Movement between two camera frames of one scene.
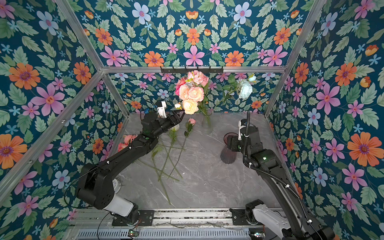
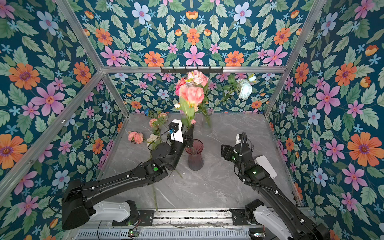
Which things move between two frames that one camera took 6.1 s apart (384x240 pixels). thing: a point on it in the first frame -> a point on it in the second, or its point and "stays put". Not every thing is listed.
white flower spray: (243, 87) stays put
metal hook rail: (187, 69) stays put
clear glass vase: (206, 125) stays put
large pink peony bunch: (198, 77) stays put
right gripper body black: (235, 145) -> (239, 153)
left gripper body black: (166, 124) -> (186, 141)
